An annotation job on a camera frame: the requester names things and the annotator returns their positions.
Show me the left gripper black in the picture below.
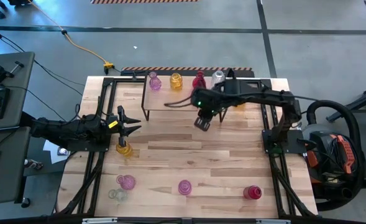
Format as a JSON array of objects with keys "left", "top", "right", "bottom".
[{"left": 103, "top": 105, "right": 142, "bottom": 147}]

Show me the yellow embossed glass jar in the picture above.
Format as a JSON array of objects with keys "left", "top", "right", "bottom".
[
  {"left": 115, "top": 141, "right": 134, "bottom": 158},
  {"left": 169, "top": 72, "right": 183, "bottom": 91}
]

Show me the small purple swirl vase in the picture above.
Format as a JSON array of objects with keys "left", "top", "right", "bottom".
[{"left": 148, "top": 71, "right": 163, "bottom": 91}]

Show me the pink round glass vase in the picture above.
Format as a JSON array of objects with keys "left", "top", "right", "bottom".
[{"left": 116, "top": 174, "right": 137, "bottom": 191}]

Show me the pink ribbed bell vase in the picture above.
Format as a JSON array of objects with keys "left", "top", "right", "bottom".
[{"left": 178, "top": 179, "right": 193, "bottom": 196}]

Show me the red ribbed cylinder bottle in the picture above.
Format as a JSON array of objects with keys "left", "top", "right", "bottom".
[{"left": 243, "top": 185, "right": 263, "bottom": 200}]

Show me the black right arm baseplate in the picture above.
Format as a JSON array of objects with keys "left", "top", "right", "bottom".
[{"left": 262, "top": 129, "right": 308, "bottom": 156}]

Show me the black left arm baseplate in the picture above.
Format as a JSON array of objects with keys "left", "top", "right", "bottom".
[{"left": 58, "top": 126, "right": 112, "bottom": 156}]

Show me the red smooth flask vase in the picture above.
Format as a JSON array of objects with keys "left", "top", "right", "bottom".
[{"left": 191, "top": 70, "right": 207, "bottom": 91}]

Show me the clear tall ribbed jar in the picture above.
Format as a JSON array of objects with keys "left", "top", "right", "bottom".
[{"left": 210, "top": 70, "right": 226, "bottom": 88}]

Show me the hazard-striped black floor mat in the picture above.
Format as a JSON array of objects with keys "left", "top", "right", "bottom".
[{"left": 121, "top": 66, "right": 254, "bottom": 78}]

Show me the clear pleated glass vase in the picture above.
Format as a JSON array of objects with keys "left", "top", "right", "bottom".
[{"left": 108, "top": 188, "right": 129, "bottom": 202}]

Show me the white paper sheet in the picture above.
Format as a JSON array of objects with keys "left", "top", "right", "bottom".
[{"left": 42, "top": 139, "right": 78, "bottom": 165}]

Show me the silver aluminium profile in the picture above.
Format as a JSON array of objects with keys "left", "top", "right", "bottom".
[
  {"left": 81, "top": 217, "right": 118, "bottom": 224},
  {"left": 255, "top": 218, "right": 292, "bottom": 224}
]

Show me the grey desk with keyboard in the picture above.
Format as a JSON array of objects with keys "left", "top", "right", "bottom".
[{"left": 0, "top": 51, "right": 36, "bottom": 133}]

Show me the grey desk with mouse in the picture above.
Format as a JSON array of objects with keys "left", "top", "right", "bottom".
[{"left": 0, "top": 126, "right": 32, "bottom": 206}]

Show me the black clamp tool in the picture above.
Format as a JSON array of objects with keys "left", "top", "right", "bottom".
[{"left": 0, "top": 60, "right": 25, "bottom": 84}]

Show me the orange and black device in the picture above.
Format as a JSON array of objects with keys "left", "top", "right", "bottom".
[{"left": 306, "top": 130, "right": 357, "bottom": 195}]

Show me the black stand green light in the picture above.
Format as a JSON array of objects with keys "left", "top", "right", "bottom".
[{"left": 325, "top": 80, "right": 366, "bottom": 124}]

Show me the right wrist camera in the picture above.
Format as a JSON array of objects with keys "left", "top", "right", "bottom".
[{"left": 193, "top": 114, "right": 212, "bottom": 133}]

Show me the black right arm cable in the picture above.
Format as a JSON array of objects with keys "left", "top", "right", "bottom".
[{"left": 163, "top": 95, "right": 201, "bottom": 109}]

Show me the yellow extension cable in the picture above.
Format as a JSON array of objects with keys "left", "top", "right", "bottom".
[{"left": 27, "top": 0, "right": 115, "bottom": 71}]

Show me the black corrugated hose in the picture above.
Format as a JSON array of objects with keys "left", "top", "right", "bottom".
[{"left": 305, "top": 98, "right": 366, "bottom": 213}]

